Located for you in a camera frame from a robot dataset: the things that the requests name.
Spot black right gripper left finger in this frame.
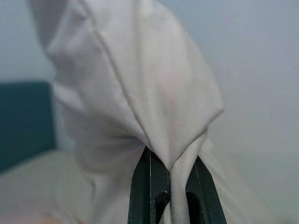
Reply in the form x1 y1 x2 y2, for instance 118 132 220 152
127 146 171 224

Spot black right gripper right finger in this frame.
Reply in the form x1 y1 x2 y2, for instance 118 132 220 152
179 155 228 224

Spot white pillow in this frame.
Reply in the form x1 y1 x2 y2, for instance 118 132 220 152
29 0 276 224

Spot white bed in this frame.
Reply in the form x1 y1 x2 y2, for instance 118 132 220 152
0 149 94 224

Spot teal headboard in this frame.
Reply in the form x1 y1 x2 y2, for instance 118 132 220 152
0 80 59 175

